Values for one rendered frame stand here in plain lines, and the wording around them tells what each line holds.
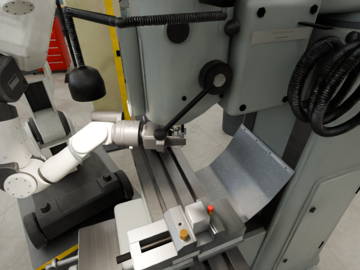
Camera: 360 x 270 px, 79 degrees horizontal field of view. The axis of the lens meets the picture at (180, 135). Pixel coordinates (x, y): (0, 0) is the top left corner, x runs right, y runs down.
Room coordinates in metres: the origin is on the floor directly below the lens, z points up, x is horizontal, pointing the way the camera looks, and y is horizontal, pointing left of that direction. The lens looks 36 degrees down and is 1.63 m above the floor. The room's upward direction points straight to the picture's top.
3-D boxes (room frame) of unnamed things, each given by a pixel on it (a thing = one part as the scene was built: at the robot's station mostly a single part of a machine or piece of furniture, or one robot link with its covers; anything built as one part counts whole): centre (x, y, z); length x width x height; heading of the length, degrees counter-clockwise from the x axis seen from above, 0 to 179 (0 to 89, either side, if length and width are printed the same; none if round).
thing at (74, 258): (0.48, 0.56, 0.52); 0.22 x 0.06 x 0.06; 110
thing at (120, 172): (0.98, 0.38, 0.50); 0.20 x 0.05 x 0.20; 38
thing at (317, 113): (0.44, -0.31, 1.45); 0.18 x 0.16 x 0.21; 110
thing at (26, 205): (1.01, 0.74, 0.20); 0.78 x 0.68 x 0.40; 38
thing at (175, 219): (0.35, 0.00, 1.03); 0.12 x 0.06 x 0.04; 22
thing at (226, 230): (0.36, -0.02, 0.99); 0.35 x 0.15 x 0.11; 112
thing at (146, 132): (0.54, 0.10, 1.23); 0.13 x 0.12 x 0.10; 178
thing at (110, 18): (0.37, 0.13, 1.58); 0.17 x 0.01 x 0.01; 45
